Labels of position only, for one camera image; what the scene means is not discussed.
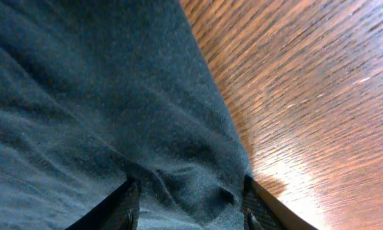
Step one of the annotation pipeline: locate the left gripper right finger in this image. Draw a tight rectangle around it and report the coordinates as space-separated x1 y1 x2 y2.
242 175 317 230

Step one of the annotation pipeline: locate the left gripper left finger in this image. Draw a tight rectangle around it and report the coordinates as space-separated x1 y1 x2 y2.
66 178 141 230

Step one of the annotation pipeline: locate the dark green Nike t-shirt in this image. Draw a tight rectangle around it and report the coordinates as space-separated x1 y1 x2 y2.
0 1 251 229

